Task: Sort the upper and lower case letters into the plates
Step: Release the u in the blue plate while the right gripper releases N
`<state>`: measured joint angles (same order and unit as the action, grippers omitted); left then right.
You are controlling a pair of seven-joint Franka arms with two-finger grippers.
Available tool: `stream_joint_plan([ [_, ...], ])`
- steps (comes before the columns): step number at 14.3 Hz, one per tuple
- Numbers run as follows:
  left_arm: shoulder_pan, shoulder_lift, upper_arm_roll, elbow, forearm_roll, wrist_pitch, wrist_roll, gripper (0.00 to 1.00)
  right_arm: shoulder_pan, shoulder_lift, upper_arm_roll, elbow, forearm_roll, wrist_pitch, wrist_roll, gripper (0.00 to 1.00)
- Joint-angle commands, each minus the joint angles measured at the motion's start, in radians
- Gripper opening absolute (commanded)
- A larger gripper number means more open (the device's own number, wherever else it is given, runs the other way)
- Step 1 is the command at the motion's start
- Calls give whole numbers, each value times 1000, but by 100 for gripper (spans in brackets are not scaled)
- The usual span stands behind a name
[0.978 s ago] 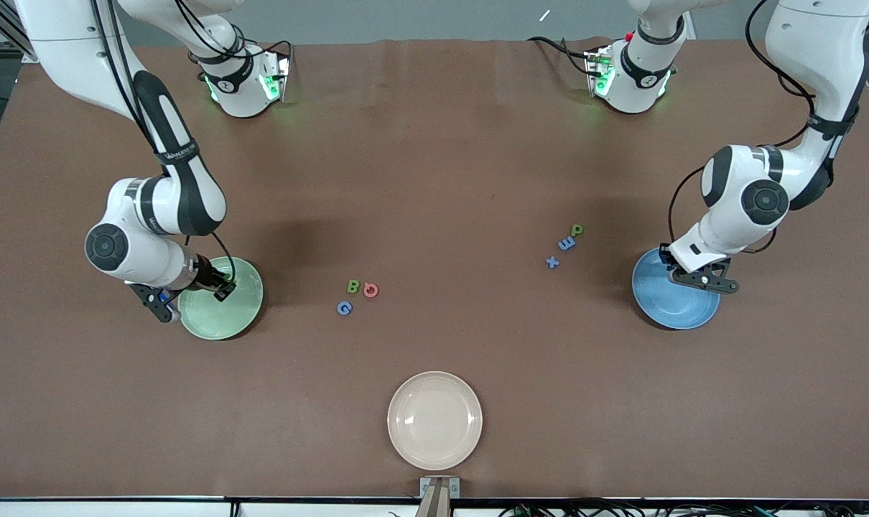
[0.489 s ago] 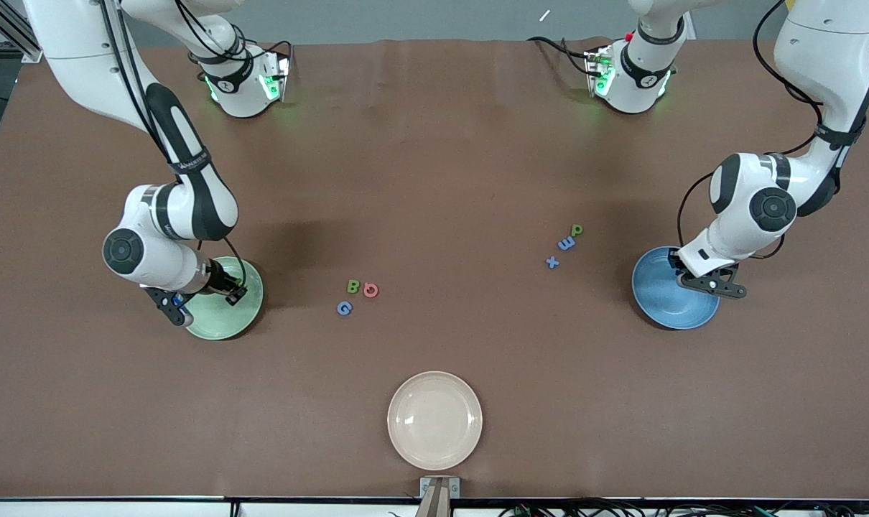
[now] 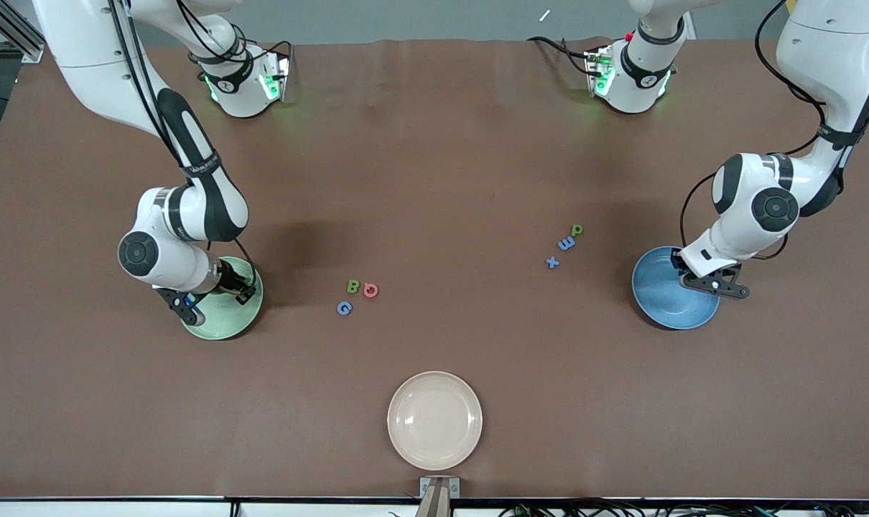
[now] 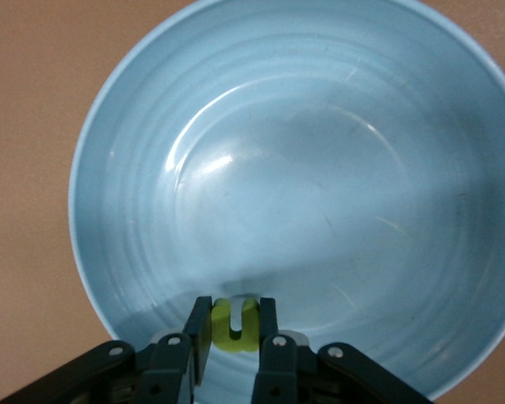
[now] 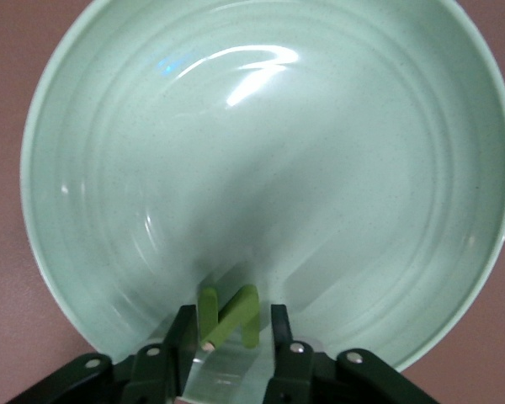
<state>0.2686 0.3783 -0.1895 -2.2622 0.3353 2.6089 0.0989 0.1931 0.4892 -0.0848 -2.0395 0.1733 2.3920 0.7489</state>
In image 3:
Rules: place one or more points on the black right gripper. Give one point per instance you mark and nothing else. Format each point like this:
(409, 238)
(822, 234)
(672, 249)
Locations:
(228, 279)

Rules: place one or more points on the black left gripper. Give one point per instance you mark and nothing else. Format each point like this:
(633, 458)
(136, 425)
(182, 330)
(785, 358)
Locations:
(678, 261)

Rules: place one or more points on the blue capital letter G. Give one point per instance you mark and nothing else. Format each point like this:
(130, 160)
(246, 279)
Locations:
(339, 308)

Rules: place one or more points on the blue lowercase letter m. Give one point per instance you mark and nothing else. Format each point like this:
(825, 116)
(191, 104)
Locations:
(566, 244)

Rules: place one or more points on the pink capital letter Q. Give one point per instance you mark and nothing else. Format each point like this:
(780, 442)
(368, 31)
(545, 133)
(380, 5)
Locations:
(366, 290)

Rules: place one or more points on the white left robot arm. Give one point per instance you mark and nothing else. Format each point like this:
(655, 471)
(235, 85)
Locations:
(829, 57)

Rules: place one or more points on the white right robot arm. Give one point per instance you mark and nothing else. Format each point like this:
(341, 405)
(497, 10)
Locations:
(82, 57)

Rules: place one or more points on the light green plate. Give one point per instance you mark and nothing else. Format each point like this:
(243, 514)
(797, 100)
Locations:
(226, 323)

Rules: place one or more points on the blue plate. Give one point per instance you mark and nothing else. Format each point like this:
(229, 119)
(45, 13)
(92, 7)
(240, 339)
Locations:
(657, 301)

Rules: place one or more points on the brown table cover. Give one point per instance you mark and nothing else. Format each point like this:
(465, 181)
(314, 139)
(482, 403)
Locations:
(434, 179)

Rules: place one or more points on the cream plate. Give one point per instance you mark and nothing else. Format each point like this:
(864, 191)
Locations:
(434, 420)

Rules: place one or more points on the brown angled bar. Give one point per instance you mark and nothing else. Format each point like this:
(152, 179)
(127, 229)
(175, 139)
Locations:
(434, 506)

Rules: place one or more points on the grey metal edge bracket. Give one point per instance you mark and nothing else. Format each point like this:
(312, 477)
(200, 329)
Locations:
(423, 482)

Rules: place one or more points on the aluminium frame profile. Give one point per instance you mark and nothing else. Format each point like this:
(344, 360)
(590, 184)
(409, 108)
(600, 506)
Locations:
(31, 52)

